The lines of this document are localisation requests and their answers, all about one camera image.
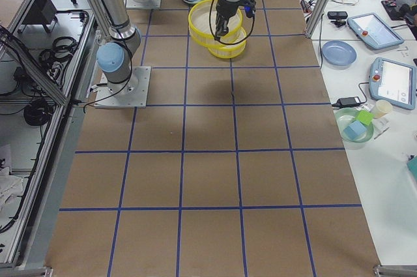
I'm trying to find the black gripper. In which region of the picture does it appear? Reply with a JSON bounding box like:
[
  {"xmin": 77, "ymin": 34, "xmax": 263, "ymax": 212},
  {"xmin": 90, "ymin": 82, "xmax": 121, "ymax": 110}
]
[{"xmin": 215, "ymin": 0, "xmax": 242, "ymax": 38}]

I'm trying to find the yellow steamer layer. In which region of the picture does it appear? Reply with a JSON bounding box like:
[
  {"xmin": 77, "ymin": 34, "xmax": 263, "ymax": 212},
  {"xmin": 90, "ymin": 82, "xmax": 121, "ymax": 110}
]
[
  {"xmin": 188, "ymin": 0, "xmax": 246, "ymax": 48},
  {"xmin": 207, "ymin": 41, "xmax": 246, "ymax": 59}
]

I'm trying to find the black webcam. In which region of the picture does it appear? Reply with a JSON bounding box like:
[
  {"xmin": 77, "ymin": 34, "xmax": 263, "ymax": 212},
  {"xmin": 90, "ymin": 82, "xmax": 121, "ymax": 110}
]
[{"xmin": 327, "ymin": 11, "xmax": 348, "ymax": 28}]

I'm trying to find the blue plate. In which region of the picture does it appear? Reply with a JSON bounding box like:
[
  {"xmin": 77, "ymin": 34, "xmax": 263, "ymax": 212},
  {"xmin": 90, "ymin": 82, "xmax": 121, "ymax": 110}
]
[{"xmin": 322, "ymin": 40, "xmax": 357, "ymax": 66}]

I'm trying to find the far teach pendant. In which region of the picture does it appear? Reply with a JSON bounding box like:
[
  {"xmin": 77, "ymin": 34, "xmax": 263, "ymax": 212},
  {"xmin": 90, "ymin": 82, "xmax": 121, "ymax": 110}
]
[{"xmin": 347, "ymin": 12, "xmax": 404, "ymax": 50}]

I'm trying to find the teach pendant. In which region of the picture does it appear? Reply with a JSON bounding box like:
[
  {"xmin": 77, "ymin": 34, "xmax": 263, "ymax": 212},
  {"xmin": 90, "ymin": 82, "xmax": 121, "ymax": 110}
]
[
  {"xmin": 347, "ymin": 12, "xmax": 404, "ymax": 50},
  {"xmin": 369, "ymin": 57, "xmax": 416, "ymax": 110}
]

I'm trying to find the black power adapter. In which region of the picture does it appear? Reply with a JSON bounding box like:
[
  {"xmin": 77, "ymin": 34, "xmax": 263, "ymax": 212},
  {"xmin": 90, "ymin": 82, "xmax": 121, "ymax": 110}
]
[{"xmin": 335, "ymin": 96, "xmax": 362, "ymax": 108}]

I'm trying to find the green plate with blocks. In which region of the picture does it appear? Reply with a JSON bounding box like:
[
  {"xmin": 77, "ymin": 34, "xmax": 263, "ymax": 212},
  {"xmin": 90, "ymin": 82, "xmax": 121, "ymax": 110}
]
[{"xmin": 334, "ymin": 108, "xmax": 374, "ymax": 143}]

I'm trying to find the blue foam block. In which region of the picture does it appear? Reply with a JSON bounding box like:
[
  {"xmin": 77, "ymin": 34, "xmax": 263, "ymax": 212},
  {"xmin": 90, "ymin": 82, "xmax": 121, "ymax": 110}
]
[{"xmin": 343, "ymin": 120, "xmax": 367, "ymax": 140}]

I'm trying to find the green foam block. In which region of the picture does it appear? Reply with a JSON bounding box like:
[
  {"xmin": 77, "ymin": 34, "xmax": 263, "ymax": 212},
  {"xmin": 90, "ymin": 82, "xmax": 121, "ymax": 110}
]
[{"xmin": 355, "ymin": 109, "xmax": 374, "ymax": 126}]

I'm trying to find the near teach pendant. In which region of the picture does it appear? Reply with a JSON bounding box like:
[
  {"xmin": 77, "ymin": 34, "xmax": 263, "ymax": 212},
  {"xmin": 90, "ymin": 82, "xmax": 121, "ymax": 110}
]
[{"xmin": 369, "ymin": 57, "xmax": 416, "ymax": 110}]

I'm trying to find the paper cup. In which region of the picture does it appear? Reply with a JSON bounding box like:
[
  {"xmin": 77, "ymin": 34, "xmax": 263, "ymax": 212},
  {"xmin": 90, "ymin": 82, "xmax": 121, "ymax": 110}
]
[{"xmin": 371, "ymin": 100, "xmax": 393, "ymax": 119}]

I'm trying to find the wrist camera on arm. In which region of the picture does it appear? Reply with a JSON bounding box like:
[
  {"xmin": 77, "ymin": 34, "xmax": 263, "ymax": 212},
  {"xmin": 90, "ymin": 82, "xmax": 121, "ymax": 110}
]
[{"xmin": 242, "ymin": 0, "xmax": 256, "ymax": 18}]

